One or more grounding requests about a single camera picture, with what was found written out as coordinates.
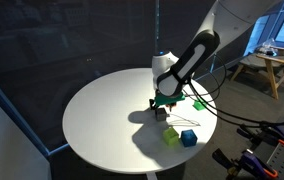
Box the blue window frame post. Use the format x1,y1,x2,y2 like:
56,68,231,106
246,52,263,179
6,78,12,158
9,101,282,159
153,0,161,56
0,66,72,158

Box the gray block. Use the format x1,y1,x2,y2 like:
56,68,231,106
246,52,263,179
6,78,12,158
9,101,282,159
154,107,168,122

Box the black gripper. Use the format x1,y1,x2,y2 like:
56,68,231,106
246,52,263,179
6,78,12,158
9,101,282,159
149,98,177,112

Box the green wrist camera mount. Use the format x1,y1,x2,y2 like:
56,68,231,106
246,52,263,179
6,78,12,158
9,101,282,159
154,91,187,106

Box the purple orange spring clamp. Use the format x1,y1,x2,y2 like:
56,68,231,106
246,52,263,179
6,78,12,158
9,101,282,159
236,120,284,149
211,148,279,180

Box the wooden armchair gray cushion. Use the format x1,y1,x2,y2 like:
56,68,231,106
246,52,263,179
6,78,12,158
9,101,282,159
229,45,284,100

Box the lime yellow-green block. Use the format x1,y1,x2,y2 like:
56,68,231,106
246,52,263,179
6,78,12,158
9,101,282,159
162,126,180,147

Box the clear plastic bag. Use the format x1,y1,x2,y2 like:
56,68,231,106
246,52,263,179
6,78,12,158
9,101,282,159
255,37,279,57

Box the green block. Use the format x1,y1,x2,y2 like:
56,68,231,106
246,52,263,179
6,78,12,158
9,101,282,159
192,100,208,112

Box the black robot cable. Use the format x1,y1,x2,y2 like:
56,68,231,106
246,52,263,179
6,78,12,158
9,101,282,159
181,53,284,129

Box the blue block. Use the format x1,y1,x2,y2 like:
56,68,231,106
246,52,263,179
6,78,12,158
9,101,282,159
180,129,198,148

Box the white table pedestal base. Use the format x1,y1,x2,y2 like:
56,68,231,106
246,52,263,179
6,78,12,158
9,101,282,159
146,171,159,180

